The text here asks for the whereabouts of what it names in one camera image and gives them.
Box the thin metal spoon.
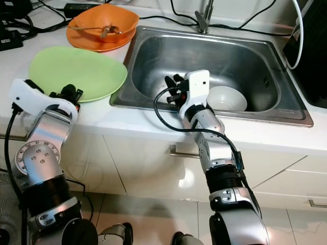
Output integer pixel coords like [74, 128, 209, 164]
[72, 26, 126, 36]

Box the orange bowl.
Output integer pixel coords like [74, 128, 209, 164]
[66, 4, 140, 53]

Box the stainless steel sink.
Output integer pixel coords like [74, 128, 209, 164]
[109, 26, 314, 128]

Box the black power cable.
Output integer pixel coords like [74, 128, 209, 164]
[170, 0, 199, 24]
[139, 14, 294, 37]
[230, 0, 277, 29]

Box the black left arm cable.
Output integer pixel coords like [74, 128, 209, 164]
[3, 102, 31, 245]

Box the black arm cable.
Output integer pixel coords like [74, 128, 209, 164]
[153, 88, 248, 172]
[3, 102, 31, 245]

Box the grey robot leg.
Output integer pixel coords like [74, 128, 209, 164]
[97, 223, 133, 245]
[171, 232, 205, 245]

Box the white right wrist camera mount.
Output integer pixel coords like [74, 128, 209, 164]
[179, 69, 211, 118]

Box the black power adapter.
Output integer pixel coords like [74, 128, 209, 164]
[64, 3, 100, 18]

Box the grey floor fan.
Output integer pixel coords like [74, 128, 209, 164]
[0, 176, 31, 245]

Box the black floor cable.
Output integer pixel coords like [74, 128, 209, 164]
[66, 178, 94, 207]

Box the black power strip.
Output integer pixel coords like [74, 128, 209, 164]
[0, 30, 26, 51]

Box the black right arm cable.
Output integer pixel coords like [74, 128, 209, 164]
[153, 88, 248, 172]

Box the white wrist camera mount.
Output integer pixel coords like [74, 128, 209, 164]
[179, 69, 211, 118]
[8, 78, 78, 117]

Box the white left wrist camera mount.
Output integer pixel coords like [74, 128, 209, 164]
[8, 78, 78, 117]

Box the metal faucet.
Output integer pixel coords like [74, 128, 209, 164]
[194, 0, 216, 34]

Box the white cabinet door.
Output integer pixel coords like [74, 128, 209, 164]
[82, 130, 307, 205]

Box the metal drawer handle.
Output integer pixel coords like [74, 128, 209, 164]
[309, 200, 327, 209]

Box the black electronic device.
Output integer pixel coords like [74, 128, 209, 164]
[0, 0, 34, 18]

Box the white bowl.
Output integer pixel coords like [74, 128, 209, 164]
[204, 85, 249, 112]

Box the grey left robot leg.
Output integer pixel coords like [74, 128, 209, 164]
[97, 223, 133, 245]

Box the green plate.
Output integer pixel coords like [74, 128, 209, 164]
[28, 45, 129, 103]

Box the black water dispenser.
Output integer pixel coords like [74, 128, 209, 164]
[282, 0, 327, 109]

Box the grey right robot leg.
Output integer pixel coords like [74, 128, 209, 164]
[171, 232, 205, 245]

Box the white hose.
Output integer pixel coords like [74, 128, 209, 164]
[284, 0, 305, 70]

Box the short wooden utensil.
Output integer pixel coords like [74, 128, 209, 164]
[101, 24, 114, 40]

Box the metal cabinet door handle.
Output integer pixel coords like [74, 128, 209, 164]
[170, 144, 202, 159]
[0, 133, 26, 142]

